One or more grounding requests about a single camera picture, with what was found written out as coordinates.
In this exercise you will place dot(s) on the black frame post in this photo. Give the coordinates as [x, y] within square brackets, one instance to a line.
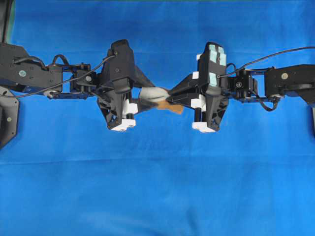
[7, 14]

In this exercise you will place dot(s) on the black taped right wrist camera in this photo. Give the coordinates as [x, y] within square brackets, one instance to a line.
[211, 64]

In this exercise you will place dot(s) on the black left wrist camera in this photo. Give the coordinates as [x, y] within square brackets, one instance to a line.
[118, 71]

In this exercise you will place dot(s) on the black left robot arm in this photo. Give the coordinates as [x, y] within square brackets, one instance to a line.
[23, 73]

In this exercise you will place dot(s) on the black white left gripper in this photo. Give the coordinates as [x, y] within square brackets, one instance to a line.
[119, 108]

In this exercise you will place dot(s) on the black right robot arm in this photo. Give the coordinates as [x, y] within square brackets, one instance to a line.
[268, 86]

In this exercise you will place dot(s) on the grey and orange sponge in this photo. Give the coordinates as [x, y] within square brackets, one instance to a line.
[158, 96]

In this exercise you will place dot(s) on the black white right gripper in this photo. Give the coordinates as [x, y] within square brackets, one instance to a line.
[209, 110]

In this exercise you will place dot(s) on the blue table cloth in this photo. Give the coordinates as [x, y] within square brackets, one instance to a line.
[66, 174]

